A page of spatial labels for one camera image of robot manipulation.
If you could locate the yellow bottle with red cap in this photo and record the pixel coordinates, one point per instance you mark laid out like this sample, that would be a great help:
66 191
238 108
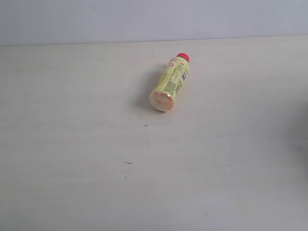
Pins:
162 98

